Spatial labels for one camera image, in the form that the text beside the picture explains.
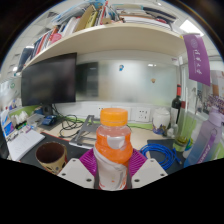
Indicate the group photo poster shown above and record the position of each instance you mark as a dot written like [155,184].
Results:
[216,100]

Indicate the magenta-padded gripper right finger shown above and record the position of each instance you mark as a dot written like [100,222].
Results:
[150,171]

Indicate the green transparent cup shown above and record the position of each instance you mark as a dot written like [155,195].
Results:
[181,141]

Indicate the dark wine bottle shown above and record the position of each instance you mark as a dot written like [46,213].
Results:
[176,110]

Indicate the shelf with books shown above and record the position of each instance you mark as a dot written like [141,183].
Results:
[110,36]

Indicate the purple water bottle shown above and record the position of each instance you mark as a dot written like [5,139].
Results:
[206,140]

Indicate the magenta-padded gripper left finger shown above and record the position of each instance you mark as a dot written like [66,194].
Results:
[73,171]

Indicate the blue white tissue box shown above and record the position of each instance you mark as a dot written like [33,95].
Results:
[7,126]

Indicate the small blue box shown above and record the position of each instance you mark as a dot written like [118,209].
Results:
[49,120]

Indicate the ceiling lights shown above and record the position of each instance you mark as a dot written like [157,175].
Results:
[190,28]

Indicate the white wall socket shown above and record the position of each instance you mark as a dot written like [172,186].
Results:
[142,114]

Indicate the grey metal laptop stand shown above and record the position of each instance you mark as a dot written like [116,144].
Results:
[81,138]

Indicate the dark blue mouse pad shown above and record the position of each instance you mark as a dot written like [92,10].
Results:
[158,141]

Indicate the white ceramic jar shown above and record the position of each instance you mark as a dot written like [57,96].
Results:
[161,121]

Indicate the orange drink bottle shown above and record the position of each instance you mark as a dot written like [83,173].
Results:
[113,146]

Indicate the purple hanging banner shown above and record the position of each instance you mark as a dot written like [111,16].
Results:
[198,60]

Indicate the black computer monitor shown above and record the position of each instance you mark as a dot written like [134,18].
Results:
[48,80]

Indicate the floral paper cup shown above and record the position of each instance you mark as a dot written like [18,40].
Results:
[50,155]

